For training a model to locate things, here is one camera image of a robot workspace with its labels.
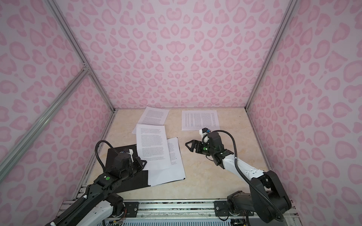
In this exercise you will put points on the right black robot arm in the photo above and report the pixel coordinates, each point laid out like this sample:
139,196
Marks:
267,197

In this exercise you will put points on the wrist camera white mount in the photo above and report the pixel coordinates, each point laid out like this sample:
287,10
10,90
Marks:
130,152
204,131

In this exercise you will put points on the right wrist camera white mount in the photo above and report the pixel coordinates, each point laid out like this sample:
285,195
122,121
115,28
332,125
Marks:
204,131

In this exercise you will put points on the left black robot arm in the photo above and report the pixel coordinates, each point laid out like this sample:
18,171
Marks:
104,188

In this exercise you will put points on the blue A4 clip folder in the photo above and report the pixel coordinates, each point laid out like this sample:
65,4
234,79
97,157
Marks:
127,184

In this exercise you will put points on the aluminium frame right post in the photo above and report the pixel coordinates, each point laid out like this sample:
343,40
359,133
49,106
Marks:
286,19

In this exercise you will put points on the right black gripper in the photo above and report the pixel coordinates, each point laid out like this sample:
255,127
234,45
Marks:
195,143

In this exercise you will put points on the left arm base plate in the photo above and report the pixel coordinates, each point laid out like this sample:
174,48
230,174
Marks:
131,209

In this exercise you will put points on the aluminium frame diagonal bar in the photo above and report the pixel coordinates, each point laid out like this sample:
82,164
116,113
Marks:
20,148

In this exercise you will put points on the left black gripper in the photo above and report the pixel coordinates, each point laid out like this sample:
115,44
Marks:
138,160

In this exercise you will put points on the aluminium frame post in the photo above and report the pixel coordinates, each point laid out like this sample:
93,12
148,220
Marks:
286,19
62,22

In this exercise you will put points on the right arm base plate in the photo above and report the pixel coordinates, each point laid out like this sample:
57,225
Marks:
222,208

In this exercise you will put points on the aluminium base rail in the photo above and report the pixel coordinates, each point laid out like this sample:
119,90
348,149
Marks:
171,213

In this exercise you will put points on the aluminium frame left post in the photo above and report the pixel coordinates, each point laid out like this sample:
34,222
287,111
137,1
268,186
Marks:
62,22

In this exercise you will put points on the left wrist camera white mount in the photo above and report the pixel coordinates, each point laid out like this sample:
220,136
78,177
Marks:
130,152

